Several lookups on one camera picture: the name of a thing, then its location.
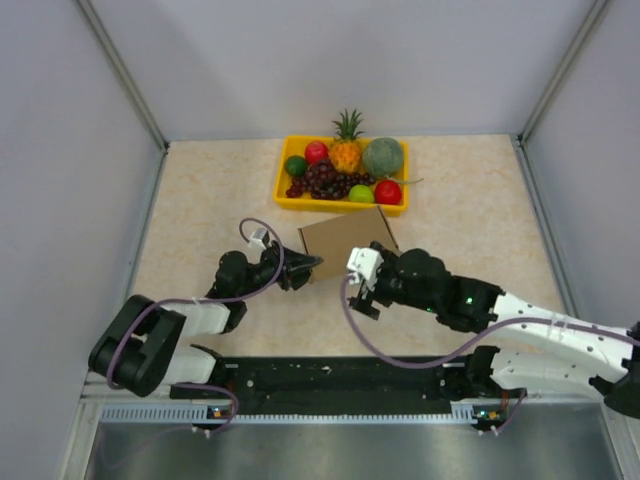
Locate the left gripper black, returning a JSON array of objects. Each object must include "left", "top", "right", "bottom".
[{"left": 237, "top": 239, "right": 322, "bottom": 299}]

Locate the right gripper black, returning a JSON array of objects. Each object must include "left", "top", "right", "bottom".
[{"left": 350, "top": 251, "right": 439, "bottom": 318}]

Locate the brown cardboard box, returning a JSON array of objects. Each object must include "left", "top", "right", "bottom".
[{"left": 298, "top": 206, "right": 399, "bottom": 283}]

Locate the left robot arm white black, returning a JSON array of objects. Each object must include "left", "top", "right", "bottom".
[{"left": 88, "top": 241, "right": 322, "bottom": 397}]

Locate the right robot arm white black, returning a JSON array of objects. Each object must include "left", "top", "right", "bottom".
[{"left": 342, "top": 242, "right": 639, "bottom": 418}]

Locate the purple grape bunch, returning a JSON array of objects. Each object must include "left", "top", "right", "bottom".
[{"left": 285, "top": 158, "right": 375, "bottom": 200}]

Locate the light green apple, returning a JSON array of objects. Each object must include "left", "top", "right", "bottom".
[{"left": 348, "top": 184, "right": 375, "bottom": 203}]

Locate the dark green lime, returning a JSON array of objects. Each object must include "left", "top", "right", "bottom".
[{"left": 284, "top": 155, "right": 307, "bottom": 178}]

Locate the red apple at back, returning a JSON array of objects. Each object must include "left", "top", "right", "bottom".
[{"left": 304, "top": 140, "right": 329, "bottom": 165}]

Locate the red tomato fruit front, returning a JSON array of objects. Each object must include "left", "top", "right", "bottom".
[{"left": 374, "top": 180, "right": 403, "bottom": 205}]

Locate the pineapple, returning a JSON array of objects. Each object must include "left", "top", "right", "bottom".
[{"left": 329, "top": 109, "right": 364, "bottom": 174}]

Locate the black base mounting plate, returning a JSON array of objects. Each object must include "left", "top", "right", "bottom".
[{"left": 168, "top": 353, "right": 501, "bottom": 416}]

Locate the green netted melon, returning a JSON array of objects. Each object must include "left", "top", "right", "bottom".
[{"left": 362, "top": 137, "right": 404, "bottom": 178}]

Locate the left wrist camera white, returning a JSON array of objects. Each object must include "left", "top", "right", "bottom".
[{"left": 248, "top": 227, "right": 273, "bottom": 251}]

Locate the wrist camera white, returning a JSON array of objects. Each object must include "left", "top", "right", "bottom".
[
  {"left": 346, "top": 247, "right": 383, "bottom": 290},
  {"left": 248, "top": 227, "right": 273, "bottom": 251}
]

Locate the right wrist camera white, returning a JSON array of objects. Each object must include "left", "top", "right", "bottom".
[{"left": 346, "top": 247, "right": 383, "bottom": 290}]

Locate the white cable duct strip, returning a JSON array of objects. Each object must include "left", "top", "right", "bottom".
[{"left": 100, "top": 402, "right": 506, "bottom": 426}]

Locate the left aluminium frame post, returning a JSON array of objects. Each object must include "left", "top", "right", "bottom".
[{"left": 73, "top": 0, "right": 169, "bottom": 153}]

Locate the aluminium frame post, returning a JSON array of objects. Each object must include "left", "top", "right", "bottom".
[
  {"left": 517, "top": 0, "right": 613, "bottom": 149},
  {"left": 73, "top": 0, "right": 169, "bottom": 153}
]

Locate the right aluminium frame post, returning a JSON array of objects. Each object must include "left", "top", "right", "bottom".
[{"left": 517, "top": 0, "right": 613, "bottom": 149}]

